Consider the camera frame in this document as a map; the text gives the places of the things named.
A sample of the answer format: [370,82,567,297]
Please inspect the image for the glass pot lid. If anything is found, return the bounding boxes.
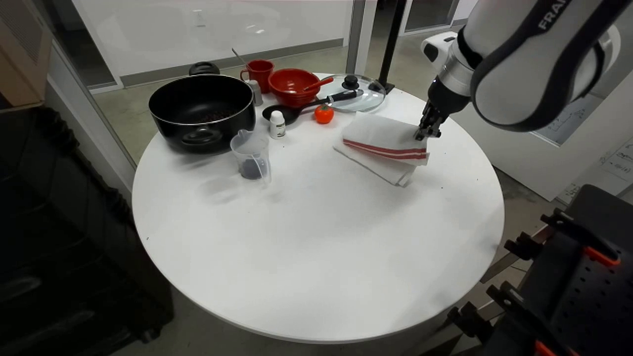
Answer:
[320,74,389,115]

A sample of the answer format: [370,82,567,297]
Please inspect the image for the black cabinet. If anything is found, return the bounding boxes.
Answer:
[0,105,176,356]

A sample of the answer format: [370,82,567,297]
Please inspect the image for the small orange round object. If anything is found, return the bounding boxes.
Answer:
[310,103,336,127]

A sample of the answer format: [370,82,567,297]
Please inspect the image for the small printed paper sheet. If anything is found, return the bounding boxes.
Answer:
[579,135,633,206]

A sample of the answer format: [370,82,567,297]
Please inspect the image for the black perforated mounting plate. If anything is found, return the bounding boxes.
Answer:
[490,184,633,356]

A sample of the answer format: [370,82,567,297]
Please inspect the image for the small white bottle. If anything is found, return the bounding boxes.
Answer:
[267,109,287,141]

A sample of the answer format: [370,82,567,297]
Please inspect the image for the black ladle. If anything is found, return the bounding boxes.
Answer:
[261,87,364,127]

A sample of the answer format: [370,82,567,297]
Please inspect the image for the small clear shaker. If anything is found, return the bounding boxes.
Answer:
[243,78,265,107]

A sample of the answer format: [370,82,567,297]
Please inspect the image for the large printed paper sheet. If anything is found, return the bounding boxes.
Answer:
[536,91,601,147]

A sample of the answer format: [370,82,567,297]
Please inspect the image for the red cup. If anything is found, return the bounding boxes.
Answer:
[237,58,277,95]

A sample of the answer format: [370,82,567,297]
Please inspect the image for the red plastic bowl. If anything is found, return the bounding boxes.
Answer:
[265,68,334,111]

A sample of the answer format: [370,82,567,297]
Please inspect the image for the white towel with red stripes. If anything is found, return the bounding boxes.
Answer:
[332,115,431,188]

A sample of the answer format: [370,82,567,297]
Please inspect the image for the black cooking pot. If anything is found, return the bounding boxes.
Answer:
[146,60,257,157]

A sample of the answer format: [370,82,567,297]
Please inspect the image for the clear plastic measuring cup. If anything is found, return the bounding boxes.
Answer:
[227,127,273,184]

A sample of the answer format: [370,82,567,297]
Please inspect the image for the black camera stand pole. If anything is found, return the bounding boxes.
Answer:
[376,0,409,95]

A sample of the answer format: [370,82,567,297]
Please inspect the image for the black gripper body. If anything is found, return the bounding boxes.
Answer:
[423,80,471,125]

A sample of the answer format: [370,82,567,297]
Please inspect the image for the cardboard box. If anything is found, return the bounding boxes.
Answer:
[0,16,51,111]

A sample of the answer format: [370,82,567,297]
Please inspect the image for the grey metal door post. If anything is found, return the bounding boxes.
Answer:
[342,0,380,76]

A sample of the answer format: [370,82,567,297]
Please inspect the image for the black clamp with orange handle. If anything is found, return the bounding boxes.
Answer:
[447,281,575,356]
[502,208,621,269]

